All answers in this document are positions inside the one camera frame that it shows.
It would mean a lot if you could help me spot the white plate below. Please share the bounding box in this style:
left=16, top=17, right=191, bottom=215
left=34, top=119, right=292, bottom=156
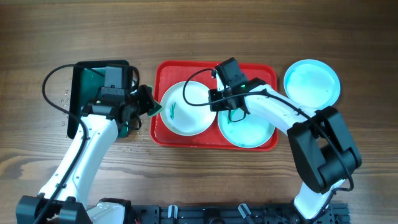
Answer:
left=160, top=81, right=216, bottom=136

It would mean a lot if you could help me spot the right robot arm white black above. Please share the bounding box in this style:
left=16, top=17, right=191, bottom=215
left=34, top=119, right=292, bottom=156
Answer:
left=209, top=78, right=362, bottom=221

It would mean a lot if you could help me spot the light blue plate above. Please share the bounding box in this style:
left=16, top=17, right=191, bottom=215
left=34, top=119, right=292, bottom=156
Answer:
left=283, top=59, right=341, bottom=110
left=218, top=109, right=275, bottom=149

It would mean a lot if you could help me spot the black water tray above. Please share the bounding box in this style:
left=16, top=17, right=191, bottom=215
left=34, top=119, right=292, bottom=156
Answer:
left=67, top=60, right=140, bottom=139

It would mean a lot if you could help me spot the green yellow scrub sponge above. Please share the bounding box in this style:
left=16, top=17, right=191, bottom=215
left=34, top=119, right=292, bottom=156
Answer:
left=147, top=86, right=163, bottom=117

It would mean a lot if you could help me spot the red serving tray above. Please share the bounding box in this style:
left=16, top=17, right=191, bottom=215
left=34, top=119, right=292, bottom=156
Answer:
left=150, top=60, right=278, bottom=150

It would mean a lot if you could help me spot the black mounting rail base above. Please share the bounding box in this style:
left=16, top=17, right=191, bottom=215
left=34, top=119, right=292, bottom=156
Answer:
left=130, top=203, right=351, bottom=224

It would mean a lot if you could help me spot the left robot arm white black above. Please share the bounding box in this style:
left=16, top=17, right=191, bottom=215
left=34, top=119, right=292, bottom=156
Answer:
left=16, top=85, right=157, bottom=223

